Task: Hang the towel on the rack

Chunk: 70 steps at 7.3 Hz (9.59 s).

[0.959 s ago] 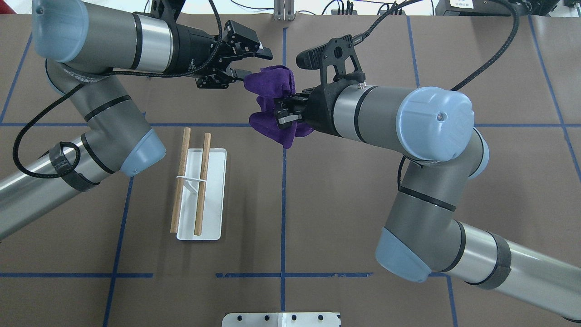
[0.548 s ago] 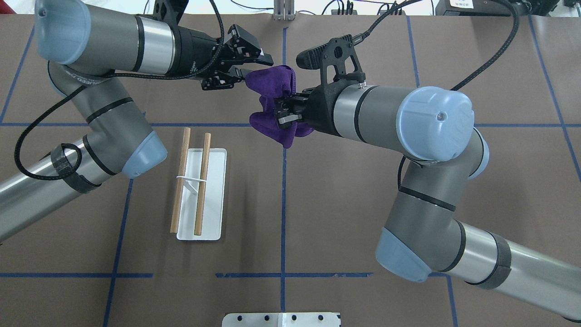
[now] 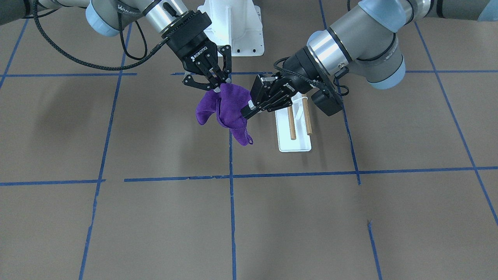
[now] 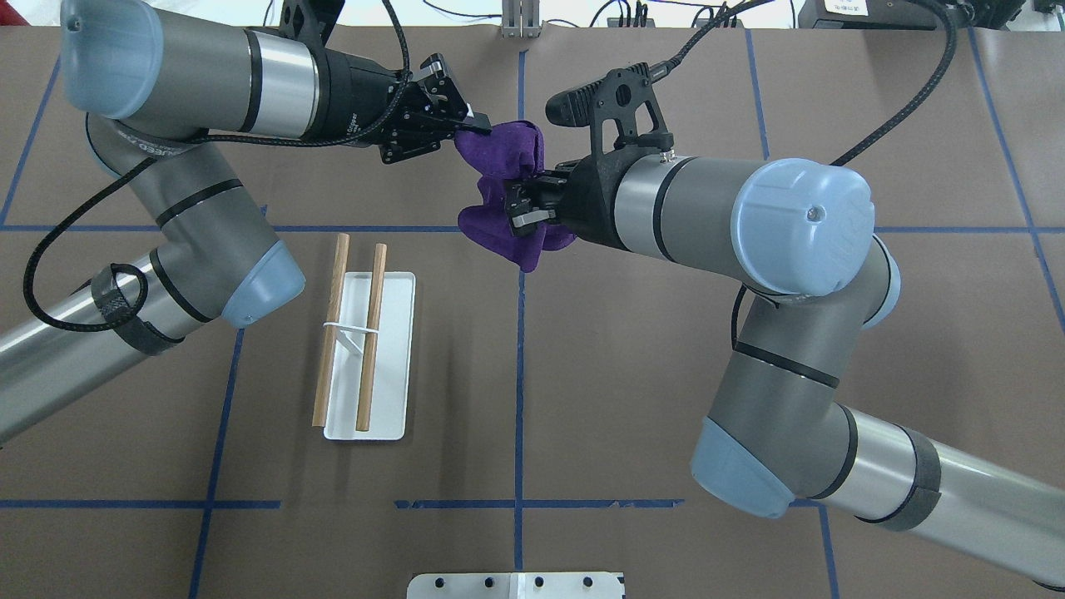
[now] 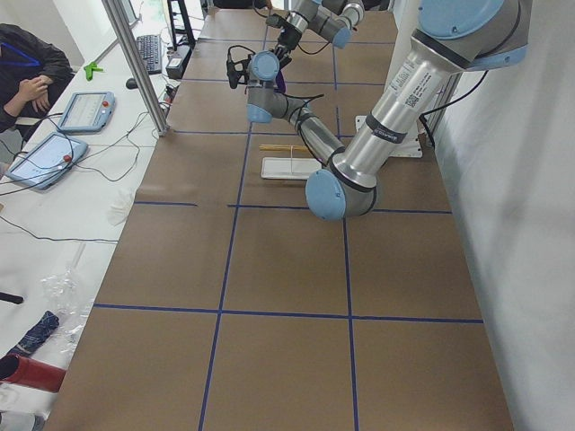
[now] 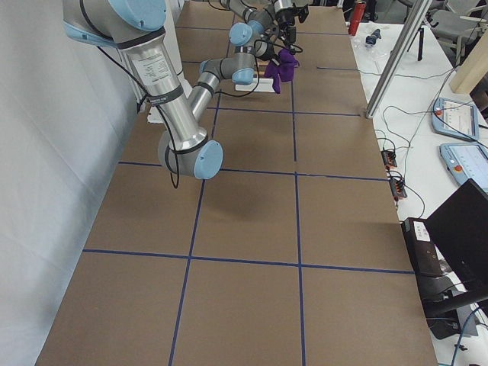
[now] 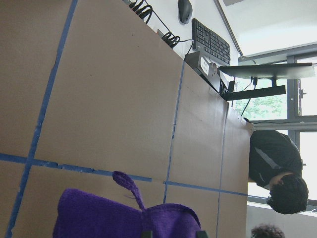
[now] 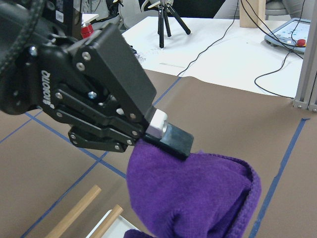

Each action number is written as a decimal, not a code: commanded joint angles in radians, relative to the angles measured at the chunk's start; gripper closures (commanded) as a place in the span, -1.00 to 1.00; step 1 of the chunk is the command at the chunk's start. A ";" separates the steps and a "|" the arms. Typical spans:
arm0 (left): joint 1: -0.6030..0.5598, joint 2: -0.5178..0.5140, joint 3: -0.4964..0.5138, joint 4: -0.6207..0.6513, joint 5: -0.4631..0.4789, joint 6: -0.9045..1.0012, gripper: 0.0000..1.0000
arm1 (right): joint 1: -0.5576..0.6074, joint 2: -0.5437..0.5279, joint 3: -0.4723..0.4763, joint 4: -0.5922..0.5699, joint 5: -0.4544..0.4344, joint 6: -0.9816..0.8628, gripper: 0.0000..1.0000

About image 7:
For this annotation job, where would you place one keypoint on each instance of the purple towel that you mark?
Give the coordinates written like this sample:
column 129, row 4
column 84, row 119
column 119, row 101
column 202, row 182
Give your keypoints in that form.
column 85, row 215

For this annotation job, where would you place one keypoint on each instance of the black mini computer box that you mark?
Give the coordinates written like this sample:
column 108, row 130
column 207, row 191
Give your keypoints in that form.
column 206, row 70

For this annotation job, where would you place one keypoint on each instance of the standing person in black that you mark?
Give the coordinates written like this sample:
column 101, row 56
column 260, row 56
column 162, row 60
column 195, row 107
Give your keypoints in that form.
column 276, row 165

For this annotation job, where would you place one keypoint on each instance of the black computer mouse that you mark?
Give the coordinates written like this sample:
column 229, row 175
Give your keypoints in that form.
column 184, row 11

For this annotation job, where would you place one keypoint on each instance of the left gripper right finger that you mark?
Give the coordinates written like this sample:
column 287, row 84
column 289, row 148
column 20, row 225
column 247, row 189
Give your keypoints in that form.
column 202, row 234

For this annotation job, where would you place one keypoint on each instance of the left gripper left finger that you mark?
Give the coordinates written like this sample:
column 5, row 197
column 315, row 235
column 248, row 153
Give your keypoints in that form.
column 147, row 234

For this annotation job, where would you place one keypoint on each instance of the seated person in black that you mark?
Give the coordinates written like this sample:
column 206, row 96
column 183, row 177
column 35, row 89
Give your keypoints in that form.
column 267, row 231

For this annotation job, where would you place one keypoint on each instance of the black keyboard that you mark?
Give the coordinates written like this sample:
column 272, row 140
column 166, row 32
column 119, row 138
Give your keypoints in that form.
column 210, row 44

